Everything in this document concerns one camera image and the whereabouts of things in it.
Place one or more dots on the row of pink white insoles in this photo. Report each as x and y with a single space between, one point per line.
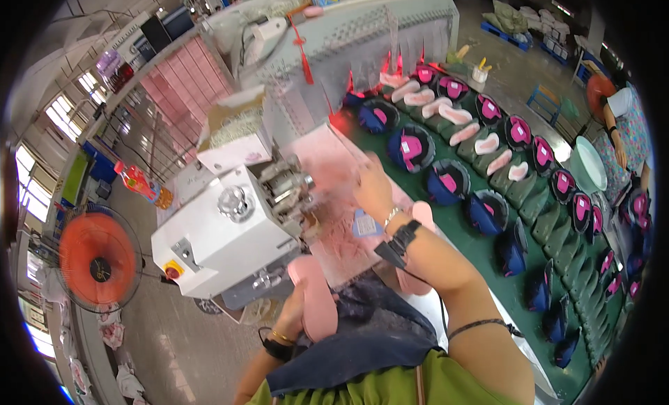
454 115

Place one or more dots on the person's left hand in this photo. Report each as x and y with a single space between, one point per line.
290 313

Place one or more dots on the person's right hand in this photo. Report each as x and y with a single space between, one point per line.
375 191

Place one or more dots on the pink shelf rack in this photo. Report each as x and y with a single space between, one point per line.
183 91

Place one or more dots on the blue stool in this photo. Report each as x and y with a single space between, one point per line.
543 102

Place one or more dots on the blue pallet with sacks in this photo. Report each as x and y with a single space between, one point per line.
507 23

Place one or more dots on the person's left fingers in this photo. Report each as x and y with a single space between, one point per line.
300 303

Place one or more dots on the black wrist band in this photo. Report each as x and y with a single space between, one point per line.
401 243
276 348

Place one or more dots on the black box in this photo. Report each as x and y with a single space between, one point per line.
155 33

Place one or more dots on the white sole press machine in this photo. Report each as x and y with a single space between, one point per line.
224 232

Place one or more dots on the white cup with brushes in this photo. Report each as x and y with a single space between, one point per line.
480 73

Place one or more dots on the row of green shoe lasts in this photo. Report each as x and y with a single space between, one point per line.
546 222

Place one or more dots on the row of blue pink shoe uppers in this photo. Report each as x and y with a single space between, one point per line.
449 183

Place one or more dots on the grey heating tunnel machine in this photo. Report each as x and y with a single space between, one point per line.
355 39

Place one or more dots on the pink work board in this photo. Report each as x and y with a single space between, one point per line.
339 196

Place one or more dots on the pale green basin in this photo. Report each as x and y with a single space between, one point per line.
589 164

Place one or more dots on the person's right fingers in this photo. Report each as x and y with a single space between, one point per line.
369 162

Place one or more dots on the orange drink bottle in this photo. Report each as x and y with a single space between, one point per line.
140 184

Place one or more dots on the green conveyor belt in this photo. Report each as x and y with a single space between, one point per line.
470 232

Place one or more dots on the orange standing fan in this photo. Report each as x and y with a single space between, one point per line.
98 261

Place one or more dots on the heap of white cloth scraps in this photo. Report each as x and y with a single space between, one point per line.
112 353

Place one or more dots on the blue paper tag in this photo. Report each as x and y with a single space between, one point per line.
366 225

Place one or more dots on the cardboard box of white scraps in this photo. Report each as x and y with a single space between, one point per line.
236 128

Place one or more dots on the person's body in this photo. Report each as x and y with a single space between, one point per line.
381 363

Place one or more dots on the red tassel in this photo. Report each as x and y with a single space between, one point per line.
303 52

